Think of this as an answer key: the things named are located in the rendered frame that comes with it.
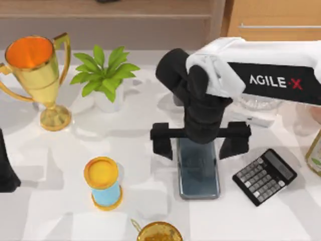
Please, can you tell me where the gold and blue spool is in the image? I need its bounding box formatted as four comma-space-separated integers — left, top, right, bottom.
83, 156, 124, 212

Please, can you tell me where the gold cup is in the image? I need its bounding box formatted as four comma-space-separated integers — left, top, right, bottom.
130, 218, 184, 241

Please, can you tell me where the wooden cupboard door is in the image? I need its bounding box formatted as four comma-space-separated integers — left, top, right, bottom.
225, 0, 321, 41

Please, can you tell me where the black calculator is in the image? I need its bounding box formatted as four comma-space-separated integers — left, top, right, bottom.
232, 148, 298, 207

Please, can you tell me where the clear glass bowl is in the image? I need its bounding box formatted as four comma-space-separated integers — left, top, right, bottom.
235, 96, 279, 111

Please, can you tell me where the long metal handle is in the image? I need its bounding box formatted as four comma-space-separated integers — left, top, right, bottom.
238, 23, 321, 30

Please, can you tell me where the large gold trophy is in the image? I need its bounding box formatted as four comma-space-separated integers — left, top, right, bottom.
0, 32, 74, 132

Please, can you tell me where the wooden open shelf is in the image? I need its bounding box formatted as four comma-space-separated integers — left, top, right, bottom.
0, 0, 228, 51

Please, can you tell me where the green plant in white pot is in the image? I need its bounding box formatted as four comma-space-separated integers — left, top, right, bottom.
69, 45, 141, 113

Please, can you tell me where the dark smartphone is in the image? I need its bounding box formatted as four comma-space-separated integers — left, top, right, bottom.
176, 138, 221, 201

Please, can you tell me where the yellow green bottle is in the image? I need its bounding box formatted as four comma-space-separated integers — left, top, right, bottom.
304, 130, 321, 177

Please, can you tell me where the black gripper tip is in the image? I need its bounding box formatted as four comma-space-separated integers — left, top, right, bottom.
0, 129, 22, 194

